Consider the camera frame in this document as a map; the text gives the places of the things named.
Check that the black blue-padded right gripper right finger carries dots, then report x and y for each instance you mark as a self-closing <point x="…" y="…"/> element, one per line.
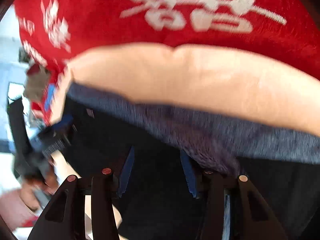
<point x="232" y="208"/>

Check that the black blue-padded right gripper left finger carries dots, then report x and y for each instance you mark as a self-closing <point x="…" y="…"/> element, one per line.
<point x="63" y="217"/>

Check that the black pants with blue waistband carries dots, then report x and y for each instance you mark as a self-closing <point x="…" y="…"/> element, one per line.
<point x="155" y="203"/>

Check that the person's left hand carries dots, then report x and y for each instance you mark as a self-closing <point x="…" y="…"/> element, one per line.
<point x="29" y="186"/>

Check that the red sofa cover white print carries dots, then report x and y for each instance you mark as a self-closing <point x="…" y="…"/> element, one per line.
<point x="55" y="31"/>

